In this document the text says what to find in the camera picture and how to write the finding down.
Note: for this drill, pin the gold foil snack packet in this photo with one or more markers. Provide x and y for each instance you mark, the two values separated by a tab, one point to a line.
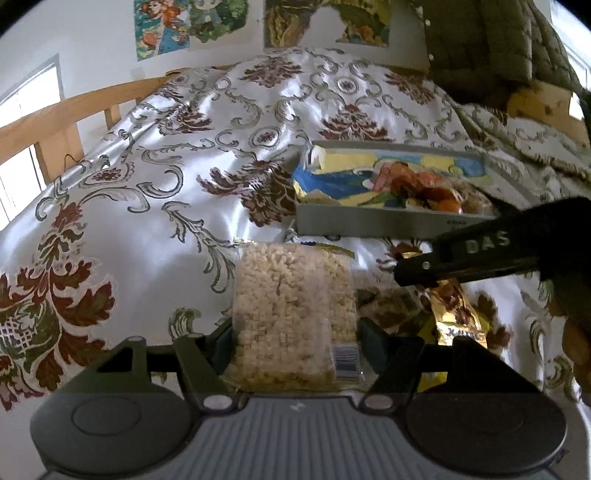
457	314

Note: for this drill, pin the cartoon figures wall poster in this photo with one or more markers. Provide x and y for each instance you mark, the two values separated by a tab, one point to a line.
184	23

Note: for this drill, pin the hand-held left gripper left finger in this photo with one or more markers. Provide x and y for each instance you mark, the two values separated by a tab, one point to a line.
224	346

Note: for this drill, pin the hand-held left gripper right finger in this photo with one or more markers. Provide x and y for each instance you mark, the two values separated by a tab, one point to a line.
376	346

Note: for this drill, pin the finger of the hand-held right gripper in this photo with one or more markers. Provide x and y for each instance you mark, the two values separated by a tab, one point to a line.
485	240
461	271

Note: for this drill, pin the grey cartoon print tray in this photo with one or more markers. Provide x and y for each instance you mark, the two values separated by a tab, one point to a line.
369	224

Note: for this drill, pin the puffed rice cracker packet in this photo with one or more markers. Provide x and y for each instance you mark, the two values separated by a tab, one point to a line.
281	314

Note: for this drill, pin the person's right hand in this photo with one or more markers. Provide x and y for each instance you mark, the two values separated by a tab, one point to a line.
579	355

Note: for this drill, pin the orange snack clear packet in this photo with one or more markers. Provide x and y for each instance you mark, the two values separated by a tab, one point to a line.
415	189

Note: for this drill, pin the white framed window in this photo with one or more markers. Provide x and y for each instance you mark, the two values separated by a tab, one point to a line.
27	115

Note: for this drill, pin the wooden bed frame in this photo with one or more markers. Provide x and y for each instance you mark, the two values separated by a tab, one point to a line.
55	120

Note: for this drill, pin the olive quilted jacket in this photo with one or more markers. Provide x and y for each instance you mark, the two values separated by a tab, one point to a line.
485	41

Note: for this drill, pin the yellow green snack packet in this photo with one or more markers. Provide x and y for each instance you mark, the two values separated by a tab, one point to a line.
436	364

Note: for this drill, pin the floral printed blanket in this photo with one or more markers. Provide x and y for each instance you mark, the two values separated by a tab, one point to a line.
161	184

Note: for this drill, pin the clear packet of brown bars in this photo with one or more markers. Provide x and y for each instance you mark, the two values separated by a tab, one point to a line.
397	309

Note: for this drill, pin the torn yellow brown wall poster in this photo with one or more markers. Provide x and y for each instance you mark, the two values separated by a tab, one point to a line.
286	23

